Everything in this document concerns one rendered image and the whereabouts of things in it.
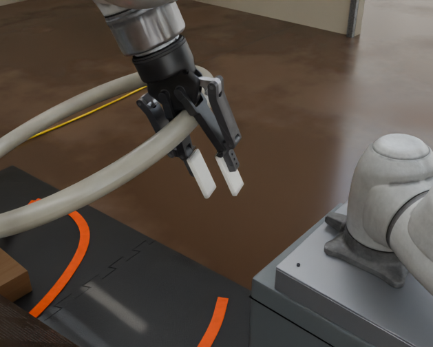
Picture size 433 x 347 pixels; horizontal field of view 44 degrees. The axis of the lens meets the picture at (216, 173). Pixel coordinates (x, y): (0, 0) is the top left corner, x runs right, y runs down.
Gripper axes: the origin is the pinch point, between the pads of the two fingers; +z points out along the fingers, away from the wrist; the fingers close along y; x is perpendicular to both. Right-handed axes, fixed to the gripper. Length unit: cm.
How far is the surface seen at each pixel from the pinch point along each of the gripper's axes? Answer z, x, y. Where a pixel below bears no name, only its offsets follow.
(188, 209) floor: 97, -129, 124
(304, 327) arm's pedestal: 50, -16, 8
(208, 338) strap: 105, -55, 78
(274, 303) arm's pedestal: 46, -18, 14
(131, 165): -9.9, 12.3, 1.9
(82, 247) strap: 79, -80, 150
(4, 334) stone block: 25, 12, 58
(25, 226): -9.0, 22.3, 12.9
